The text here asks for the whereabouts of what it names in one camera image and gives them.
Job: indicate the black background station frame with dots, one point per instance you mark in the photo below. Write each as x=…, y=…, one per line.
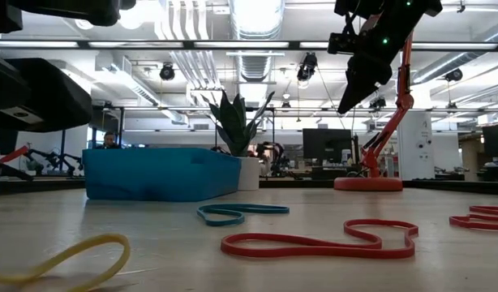
x=121, y=134

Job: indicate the red rubber band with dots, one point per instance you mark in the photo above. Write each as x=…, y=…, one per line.
x=476, y=223
x=314, y=251

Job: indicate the black overhead rig beam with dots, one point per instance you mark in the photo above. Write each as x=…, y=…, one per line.
x=151, y=44

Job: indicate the black background robot arm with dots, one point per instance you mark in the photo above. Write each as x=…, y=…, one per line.
x=275, y=156
x=54, y=159

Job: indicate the person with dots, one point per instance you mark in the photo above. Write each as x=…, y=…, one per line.
x=110, y=141

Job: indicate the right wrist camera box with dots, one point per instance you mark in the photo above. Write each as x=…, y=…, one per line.
x=342, y=44

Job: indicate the white plant pot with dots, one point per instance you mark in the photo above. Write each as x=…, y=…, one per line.
x=249, y=174

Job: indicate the white pillar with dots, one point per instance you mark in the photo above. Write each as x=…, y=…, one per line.
x=415, y=146

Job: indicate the silver ceiling air duct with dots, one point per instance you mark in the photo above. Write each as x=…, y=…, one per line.
x=257, y=32

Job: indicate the black ceiling-hung camera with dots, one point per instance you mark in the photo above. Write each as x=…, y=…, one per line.
x=379, y=103
x=453, y=74
x=167, y=72
x=307, y=67

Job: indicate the green snake plant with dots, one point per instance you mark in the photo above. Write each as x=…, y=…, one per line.
x=233, y=130

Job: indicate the black computer monitor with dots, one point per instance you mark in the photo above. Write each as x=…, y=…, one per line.
x=3, y=142
x=496, y=142
x=326, y=144

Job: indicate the red bar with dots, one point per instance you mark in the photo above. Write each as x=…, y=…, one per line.
x=14, y=154

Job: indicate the yellow rubber band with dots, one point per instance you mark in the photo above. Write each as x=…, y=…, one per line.
x=107, y=237

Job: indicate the teal rubber band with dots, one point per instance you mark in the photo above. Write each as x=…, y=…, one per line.
x=265, y=209

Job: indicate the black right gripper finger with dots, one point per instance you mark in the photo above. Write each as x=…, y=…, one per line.
x=350, y=91
x=367, y=87

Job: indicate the teal plastic bin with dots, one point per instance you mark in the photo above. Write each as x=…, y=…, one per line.
x=160, y=174

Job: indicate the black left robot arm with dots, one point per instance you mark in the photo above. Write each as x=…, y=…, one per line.
x=70, y=10

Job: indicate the red desk lamp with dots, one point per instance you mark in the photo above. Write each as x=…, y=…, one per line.
x=368, y=184

